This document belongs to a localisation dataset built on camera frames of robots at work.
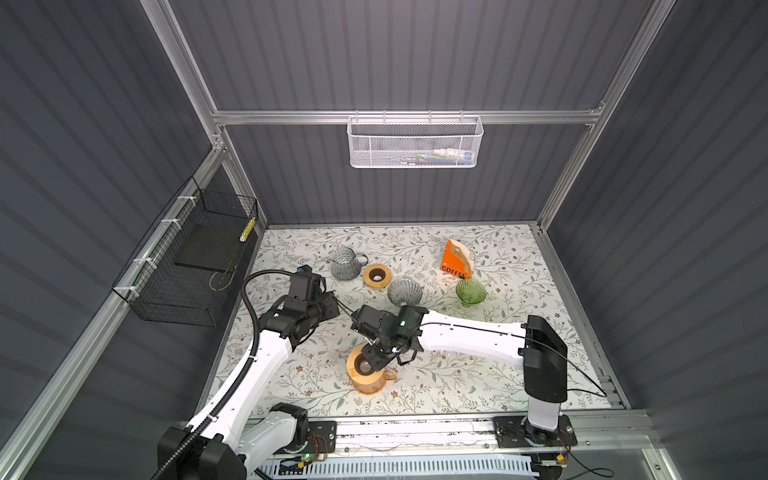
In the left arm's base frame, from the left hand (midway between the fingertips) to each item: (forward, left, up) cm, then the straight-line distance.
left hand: (330, 302), depth 81 cm
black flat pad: (+10, +29, +14) cm, 34 cm away
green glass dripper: (+8, -44, -12) cm, 46 cm away
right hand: (-14, -11, -7) cm, 19 cm away
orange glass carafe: (-19, -10, -15) cm, 26 cm away
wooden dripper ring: (-17, -8, -6) cm, 19 cm away
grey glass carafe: (+19, -3, -7) cm, 21 cm away
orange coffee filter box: (+18, -40, -6) cm, 45 cm away
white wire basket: (+72, -31, +7) cm, 79 cm away
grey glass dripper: (+9, -22, -11) cm, 26 cm away
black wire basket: (+3, +34, +12) cm, 36 cm away
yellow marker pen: (+15, +22, +12) cm, 30 cm away
